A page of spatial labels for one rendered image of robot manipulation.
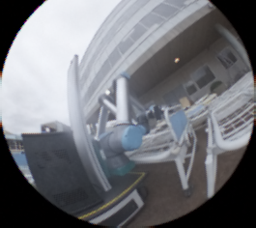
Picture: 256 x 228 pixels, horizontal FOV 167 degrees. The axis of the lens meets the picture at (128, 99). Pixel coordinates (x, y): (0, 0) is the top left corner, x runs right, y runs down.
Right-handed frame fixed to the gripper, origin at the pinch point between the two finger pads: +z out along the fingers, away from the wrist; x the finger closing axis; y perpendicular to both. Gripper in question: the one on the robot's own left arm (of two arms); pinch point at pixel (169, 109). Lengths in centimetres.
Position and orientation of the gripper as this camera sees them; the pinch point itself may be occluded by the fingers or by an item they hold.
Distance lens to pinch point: 75.9
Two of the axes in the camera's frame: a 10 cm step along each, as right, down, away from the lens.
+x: 2.4, 9.5, -2.2
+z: 6.8, -3.3, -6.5
